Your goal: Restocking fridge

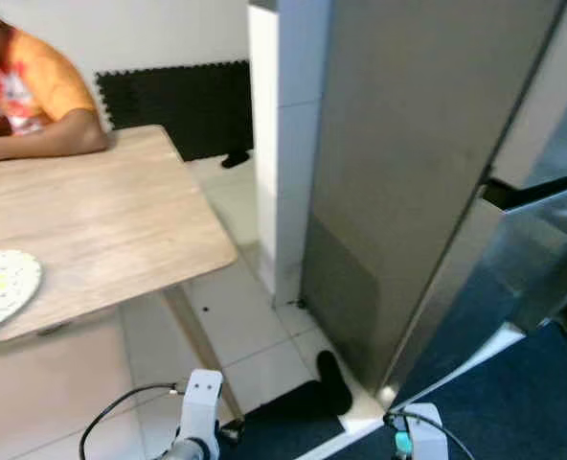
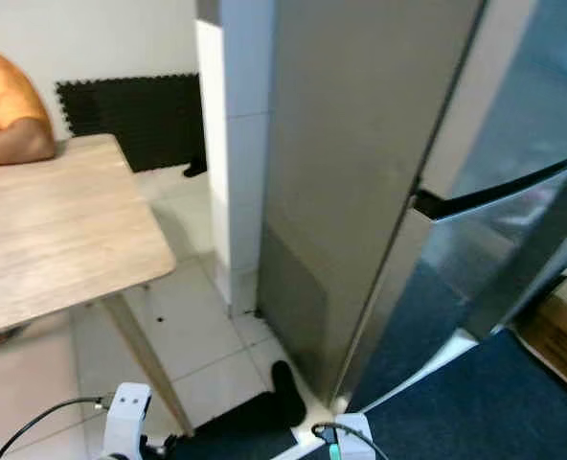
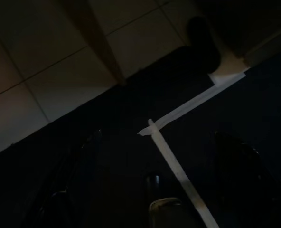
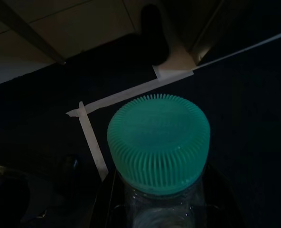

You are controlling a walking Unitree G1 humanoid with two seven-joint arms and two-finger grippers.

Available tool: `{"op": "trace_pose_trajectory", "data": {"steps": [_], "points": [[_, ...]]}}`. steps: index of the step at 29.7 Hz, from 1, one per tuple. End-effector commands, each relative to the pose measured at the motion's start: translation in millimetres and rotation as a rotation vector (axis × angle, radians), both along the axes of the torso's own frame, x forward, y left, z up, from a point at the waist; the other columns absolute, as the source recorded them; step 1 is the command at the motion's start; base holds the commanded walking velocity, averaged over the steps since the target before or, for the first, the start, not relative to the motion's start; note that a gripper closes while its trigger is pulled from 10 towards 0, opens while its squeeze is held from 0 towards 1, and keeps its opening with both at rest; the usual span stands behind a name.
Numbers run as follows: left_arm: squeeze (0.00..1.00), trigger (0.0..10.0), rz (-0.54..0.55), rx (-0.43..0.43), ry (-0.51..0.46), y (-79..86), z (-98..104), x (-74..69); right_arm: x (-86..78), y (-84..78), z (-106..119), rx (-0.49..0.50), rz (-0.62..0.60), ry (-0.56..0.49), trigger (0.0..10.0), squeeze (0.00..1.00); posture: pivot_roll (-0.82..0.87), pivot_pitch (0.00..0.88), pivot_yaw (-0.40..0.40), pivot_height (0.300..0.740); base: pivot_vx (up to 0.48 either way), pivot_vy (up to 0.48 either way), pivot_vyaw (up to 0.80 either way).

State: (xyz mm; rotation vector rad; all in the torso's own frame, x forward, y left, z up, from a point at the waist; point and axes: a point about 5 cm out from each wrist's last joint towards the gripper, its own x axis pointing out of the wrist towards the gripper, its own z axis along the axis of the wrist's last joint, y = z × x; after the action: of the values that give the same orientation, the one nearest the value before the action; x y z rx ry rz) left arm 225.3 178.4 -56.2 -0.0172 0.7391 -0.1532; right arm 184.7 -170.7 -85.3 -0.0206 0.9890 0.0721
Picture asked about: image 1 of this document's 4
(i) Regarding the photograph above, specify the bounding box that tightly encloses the silver two door fridge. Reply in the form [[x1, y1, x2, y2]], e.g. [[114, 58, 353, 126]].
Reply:
[[300, 0, 567, 396]]

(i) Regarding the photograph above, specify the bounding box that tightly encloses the black floor mat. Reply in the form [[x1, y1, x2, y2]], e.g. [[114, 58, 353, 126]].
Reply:
[[221, 350, 354, 460]]

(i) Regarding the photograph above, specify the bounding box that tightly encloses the light wooden table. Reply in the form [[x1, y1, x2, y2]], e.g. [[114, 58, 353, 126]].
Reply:
[[0, 125, 246, 423]]

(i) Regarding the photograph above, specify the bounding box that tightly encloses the dark blue floor mat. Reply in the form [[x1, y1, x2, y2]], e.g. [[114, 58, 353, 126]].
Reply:
[[346, 321, 567, 460]]

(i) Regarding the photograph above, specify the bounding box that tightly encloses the floral lemon print plate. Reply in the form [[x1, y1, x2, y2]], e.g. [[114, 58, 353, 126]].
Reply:
[[0, 250, 43, 336]]

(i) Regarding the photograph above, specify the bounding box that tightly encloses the black foam mat panel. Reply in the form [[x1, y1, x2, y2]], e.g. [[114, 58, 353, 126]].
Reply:
[[95, 60, 256, 162]]

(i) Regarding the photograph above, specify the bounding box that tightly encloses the man in orange shirt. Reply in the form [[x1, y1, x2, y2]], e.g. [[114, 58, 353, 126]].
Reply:
[[0, 0, 110, 162]]

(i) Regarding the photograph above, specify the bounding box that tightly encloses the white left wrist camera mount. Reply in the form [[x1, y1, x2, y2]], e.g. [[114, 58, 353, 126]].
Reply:
[[178, 369, 225, 460]]

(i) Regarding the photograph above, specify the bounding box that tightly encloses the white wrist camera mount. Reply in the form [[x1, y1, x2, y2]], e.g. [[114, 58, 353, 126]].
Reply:
[[178, 369, 225, 460], [398, 402, 449, 460]]

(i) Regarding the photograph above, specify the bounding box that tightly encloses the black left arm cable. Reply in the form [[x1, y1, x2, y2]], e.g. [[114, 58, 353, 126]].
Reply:
[[79, 383, 184, 460]]

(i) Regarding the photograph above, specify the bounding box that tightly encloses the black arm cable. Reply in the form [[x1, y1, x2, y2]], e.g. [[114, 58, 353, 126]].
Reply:
[[79, 383, 184, 460], [384, 410, 476, 460]]

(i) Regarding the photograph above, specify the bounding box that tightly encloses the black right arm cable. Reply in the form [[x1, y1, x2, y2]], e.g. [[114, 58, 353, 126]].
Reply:
[[384, 410, 476, 460]]

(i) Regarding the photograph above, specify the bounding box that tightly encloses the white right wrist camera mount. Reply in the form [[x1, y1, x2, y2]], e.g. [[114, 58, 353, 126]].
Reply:
[[398, 402, 449, 460]]

